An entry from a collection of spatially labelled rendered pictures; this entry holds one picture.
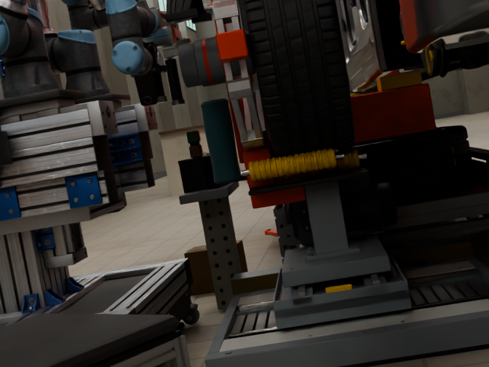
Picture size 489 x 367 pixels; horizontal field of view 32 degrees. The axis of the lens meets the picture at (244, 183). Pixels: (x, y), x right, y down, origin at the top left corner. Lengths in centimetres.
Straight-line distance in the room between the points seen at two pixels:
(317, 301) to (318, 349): 17
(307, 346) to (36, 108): 93
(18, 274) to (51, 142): 47
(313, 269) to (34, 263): 81
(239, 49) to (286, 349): 76
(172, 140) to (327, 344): 824
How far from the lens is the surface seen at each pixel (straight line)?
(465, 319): 216
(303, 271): 235
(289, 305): 227
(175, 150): 1026
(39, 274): 252
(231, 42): 217
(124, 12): 208
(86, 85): 275
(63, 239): 254
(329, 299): 227
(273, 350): 215
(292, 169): 237
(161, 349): 145
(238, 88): 225
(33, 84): 227
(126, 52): 204
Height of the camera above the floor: 63
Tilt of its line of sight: 4 degrees down
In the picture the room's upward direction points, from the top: 10 degrees counter-clockwise
